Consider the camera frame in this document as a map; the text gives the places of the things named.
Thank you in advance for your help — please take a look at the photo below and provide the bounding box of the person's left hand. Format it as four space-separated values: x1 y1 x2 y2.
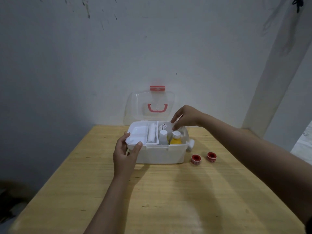
113 132 143 179

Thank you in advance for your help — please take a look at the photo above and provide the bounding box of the person's right hand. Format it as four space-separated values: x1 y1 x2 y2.
170 105 206 131

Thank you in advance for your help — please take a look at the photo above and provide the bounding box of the white plastic first-aid box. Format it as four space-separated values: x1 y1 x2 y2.
125 120 189 165

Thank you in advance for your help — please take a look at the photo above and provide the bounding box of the person's right forearm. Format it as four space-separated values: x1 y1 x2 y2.
199 113 312 226

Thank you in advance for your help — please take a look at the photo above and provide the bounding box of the person's left forearm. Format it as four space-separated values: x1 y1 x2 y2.
84 173 133 234

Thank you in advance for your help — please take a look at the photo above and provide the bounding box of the white packet with red print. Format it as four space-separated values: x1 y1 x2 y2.
159 122 175 132

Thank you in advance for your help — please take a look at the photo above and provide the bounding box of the yellow bottle with white cap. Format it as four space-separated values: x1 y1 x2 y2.
170 131 183 145

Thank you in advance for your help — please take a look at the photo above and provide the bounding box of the white divided inner tray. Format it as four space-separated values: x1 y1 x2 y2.
126 120 159 145

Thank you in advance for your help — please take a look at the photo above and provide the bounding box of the white capped bottle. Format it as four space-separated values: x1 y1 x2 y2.
159 130 169 145

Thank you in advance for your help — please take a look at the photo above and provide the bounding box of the white gauze roll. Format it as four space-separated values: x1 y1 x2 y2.
147 123 156 144

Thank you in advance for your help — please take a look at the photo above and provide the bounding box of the clear plastic box lid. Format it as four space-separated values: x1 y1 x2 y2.
123 91 175 126

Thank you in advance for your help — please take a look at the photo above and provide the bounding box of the pink lid handle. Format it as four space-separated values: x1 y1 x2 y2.
147 103 168 113

